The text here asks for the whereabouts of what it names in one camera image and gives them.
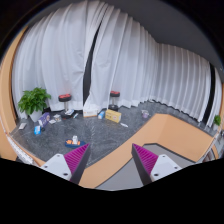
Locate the white curtain panel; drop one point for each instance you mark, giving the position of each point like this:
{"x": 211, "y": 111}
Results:
{"x": 127, "y": 59}
{"x": 53, "y": 54}

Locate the yellow cardboard box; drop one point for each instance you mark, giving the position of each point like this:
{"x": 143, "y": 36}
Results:
{"x": 113, "y": 115}

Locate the white curtain left panel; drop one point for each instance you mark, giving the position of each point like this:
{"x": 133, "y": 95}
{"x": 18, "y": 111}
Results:
{"x": 53, "y": 54}

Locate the purple blue box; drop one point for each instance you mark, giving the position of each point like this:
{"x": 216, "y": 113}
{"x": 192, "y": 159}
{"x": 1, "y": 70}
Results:
{"x": 44, "y": 119}

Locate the white curtain right panel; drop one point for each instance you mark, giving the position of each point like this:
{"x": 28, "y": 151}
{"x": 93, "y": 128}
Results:
{"x": 127, "y": 59}

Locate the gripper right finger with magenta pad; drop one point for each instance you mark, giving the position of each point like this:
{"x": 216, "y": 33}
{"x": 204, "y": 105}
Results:
{"x": 152, "y": 167}

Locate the purple cup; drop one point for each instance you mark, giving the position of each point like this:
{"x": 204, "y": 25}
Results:
{"x": 145, "y": 114}

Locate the red black bar stool left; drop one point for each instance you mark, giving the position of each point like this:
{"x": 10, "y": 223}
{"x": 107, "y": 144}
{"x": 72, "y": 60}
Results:
{"x": 65, "y": 98}

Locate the red black bar stool right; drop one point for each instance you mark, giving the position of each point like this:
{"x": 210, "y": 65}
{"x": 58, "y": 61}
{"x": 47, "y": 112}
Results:
{"x": 114, "y": 95}

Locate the blue white carton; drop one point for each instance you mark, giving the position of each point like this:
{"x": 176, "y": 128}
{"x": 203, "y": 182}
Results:
{"x": 101, "y": 115}

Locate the white flat device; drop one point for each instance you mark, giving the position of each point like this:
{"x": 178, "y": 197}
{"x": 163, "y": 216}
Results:
{"x": 22, "y": 126}

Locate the green potted plant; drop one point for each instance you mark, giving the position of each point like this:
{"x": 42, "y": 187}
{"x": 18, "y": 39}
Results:
{"x": 33, "y": 102}

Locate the small blue white box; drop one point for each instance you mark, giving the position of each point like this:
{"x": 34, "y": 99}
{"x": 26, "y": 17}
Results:
{"x": 37, "y": 130}

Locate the white orange box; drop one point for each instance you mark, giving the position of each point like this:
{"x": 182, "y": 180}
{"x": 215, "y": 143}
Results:
{"x": 89, "y": 112}

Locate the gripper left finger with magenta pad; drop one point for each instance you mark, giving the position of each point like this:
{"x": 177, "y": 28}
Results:
{"x": 69, "y": 166}

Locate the small green plant right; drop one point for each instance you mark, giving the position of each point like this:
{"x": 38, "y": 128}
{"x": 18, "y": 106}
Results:
{"x": 216, "y": 122}

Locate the red black bar stool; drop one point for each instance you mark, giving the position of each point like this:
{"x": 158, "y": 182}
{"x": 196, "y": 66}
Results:
{"x": 65, "y": 98}
{"x": 114, "y": 95}

